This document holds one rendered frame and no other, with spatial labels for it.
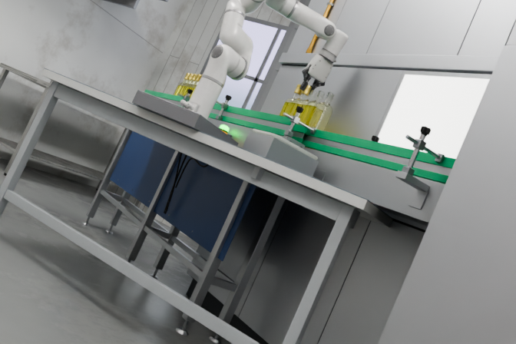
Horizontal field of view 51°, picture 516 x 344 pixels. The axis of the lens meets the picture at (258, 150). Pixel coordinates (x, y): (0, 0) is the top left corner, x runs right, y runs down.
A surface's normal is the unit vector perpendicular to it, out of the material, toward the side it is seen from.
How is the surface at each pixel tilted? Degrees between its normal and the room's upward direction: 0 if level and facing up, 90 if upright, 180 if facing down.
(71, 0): 90
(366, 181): 90
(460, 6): 90
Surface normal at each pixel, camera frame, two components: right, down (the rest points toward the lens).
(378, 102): -0.76, -0.39
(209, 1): -0.42, -0.26
